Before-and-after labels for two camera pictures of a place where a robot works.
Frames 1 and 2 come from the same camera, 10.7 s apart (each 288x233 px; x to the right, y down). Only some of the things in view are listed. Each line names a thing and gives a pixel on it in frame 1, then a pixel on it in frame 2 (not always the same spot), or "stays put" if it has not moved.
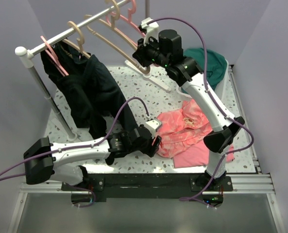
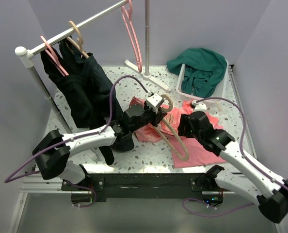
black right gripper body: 150,54 -> 188,131
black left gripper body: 147,148 -> 149,116
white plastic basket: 219,91 stays put
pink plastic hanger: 130,12 -> 130,14
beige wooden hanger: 112,9 -> 165,140
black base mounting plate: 103,186 stays put
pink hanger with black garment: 53,57 stays put
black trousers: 93,100 stays put
